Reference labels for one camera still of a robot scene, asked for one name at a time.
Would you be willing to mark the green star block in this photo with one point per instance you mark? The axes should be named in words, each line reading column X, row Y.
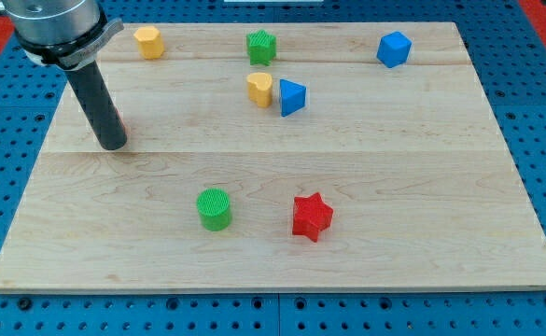
column 261, row 47

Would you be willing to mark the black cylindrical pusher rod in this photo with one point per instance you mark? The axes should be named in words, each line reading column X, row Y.
column 94, row 98

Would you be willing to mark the wooden board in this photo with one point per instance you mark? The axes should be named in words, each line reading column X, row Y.
column 425, row 194

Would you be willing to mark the blue cube block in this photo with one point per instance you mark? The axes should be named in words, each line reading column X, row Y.
column 394, row 49

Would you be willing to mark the red star block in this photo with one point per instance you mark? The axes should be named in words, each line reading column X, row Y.
column 311, row 216

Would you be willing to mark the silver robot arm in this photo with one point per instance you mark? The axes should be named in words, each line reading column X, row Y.
column 68, row 34

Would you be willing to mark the blue triangle block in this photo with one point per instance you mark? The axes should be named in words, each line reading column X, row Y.
column 292, row 97

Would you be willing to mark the yellow hexagon block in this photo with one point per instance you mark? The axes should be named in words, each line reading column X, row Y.
column 149, row 42

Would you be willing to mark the red block behind rod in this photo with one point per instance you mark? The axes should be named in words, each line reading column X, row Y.
column 121, row 126

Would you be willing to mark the yellow heart block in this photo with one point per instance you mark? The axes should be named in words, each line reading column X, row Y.
column 259, row 88

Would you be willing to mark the green cylinder block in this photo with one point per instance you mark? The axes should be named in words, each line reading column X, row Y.
column 214, row 209

